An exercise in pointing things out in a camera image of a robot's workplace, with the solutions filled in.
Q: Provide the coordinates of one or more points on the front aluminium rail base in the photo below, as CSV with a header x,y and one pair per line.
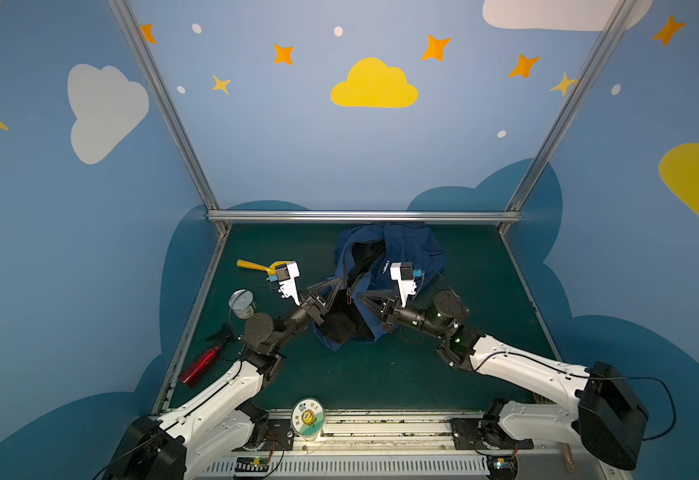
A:
x,y
363,444

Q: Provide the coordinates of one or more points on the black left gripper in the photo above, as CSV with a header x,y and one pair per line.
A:
x,y
313,303

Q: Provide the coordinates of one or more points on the yellow toy shovel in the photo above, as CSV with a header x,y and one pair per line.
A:
x,y
256,266

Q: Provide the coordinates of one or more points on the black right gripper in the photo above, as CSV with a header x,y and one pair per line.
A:
x,y
387,312

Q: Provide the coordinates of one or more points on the right side aluminium floor rail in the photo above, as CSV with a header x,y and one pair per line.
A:
x,y
529,295

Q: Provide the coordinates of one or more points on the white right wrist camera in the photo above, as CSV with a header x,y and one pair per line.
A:
x,y
407,278

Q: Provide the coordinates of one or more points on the round label tape roll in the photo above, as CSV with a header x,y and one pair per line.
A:
x,y
308,419

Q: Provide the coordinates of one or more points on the left aluminium corner post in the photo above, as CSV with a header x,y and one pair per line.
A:
x,y
127,20

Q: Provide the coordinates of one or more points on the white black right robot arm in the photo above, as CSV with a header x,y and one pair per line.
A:
x,y
589,406

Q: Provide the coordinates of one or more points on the aluminium corner post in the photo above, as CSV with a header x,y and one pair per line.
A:
x,y
127,20
605,45

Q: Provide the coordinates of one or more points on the right aluminium corner post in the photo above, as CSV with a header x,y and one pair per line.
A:
x,y
605,45

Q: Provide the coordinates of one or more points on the horizontal back aluminium rail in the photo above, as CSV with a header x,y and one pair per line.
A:
x,y
280,216

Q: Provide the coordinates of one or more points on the dark blue jacket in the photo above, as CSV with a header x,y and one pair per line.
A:
x,y
363,257

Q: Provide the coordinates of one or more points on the left side aluminium floor rail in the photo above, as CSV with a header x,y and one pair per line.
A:
x,y
171,378

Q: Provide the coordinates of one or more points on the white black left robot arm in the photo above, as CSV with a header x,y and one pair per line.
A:
x,y
184,442

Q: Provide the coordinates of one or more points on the aluminium floor rail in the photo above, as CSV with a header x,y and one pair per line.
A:
x,y
171,378
529,295

